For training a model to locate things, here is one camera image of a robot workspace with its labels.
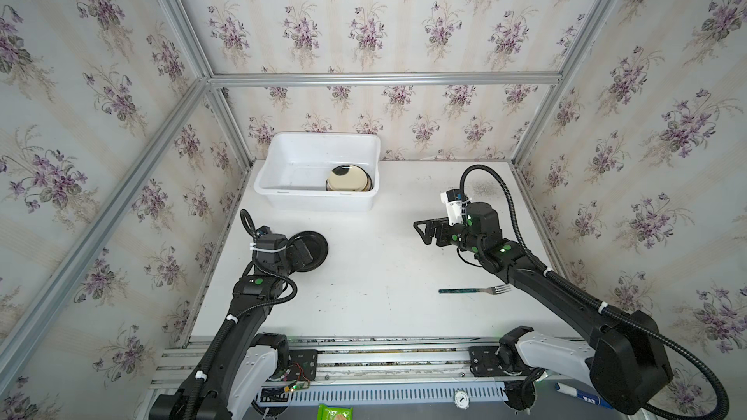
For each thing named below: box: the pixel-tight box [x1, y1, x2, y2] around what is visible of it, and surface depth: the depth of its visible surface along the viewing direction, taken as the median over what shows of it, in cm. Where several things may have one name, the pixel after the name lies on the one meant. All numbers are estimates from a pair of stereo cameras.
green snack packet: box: [317, 403, 355, 420], surface depth 67 cm
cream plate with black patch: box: [325, 164, 373, 192], surface depth 111 cm
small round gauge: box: [453, 389, 470, 411], surface depth 70 cm
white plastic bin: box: [252, 132, 382, 212], surface depth 114 cm
